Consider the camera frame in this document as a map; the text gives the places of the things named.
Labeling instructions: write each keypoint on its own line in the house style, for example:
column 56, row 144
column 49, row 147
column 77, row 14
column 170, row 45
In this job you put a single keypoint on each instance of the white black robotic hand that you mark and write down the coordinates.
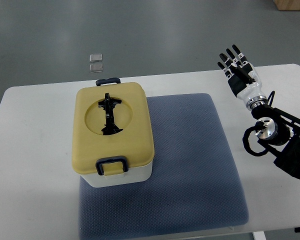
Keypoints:
column 242, row 78

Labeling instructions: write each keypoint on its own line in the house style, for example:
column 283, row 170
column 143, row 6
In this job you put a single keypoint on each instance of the yellow storage box lid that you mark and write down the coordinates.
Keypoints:
column 112, row 131

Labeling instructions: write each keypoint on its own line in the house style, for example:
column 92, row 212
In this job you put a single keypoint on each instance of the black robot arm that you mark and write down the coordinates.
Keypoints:
column 276, row 132

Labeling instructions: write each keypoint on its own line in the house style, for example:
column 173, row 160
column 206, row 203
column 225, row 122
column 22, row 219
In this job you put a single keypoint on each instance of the brown cardboard box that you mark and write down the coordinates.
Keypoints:
column 287, row 5

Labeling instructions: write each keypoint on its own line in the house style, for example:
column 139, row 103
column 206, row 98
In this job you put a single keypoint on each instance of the white storage box base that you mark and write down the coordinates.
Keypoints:
column 133, row 175

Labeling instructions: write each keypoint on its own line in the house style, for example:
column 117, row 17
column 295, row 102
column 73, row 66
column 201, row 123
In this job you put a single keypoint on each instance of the blue grey fabric mat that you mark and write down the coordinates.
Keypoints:
column 194, row 183

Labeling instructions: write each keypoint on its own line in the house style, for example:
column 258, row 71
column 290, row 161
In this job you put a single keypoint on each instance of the upper clear floor tile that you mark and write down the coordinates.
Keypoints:
column 96, row 57

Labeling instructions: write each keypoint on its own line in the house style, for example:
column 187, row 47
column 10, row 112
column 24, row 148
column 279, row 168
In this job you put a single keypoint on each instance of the white table leg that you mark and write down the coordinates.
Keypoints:
column 259, row 235

